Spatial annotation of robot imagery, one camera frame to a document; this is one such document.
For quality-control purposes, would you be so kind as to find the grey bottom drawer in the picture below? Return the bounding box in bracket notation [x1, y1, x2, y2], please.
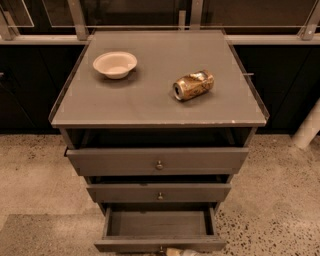
[95, 205, 226, 254]

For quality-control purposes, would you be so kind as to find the grey metal railing frame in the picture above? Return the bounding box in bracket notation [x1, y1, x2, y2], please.
[0, 0, 320, 45]

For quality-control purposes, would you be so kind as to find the white cylindrical post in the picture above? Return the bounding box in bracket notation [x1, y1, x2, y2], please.
[292, 99, 320, 149]

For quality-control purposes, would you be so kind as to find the grey drawer cabinet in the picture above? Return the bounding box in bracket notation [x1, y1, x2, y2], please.
[48, 29, 270, 214]

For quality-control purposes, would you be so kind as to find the white paper bowl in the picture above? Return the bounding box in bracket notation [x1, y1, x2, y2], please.
[93, 51, 137, 79]

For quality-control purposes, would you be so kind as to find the grey drawer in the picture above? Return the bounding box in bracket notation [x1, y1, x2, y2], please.
[95, 205, 226, 254]
[87, 183, 231, 203]
[66, 147, 248, 176]

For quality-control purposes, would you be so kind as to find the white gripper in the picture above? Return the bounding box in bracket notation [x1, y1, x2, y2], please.
[166, 248, 200, 256]

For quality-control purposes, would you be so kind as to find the crushed gold soda can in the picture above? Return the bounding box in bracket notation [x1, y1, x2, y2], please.
[173, 70, 214, 101]

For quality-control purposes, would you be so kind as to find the grey top drawer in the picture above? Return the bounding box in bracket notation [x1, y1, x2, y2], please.
[66, 147, 248, 176]

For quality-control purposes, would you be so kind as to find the grey middle drawer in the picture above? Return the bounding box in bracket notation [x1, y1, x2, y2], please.
[87, 183, 231, 203]

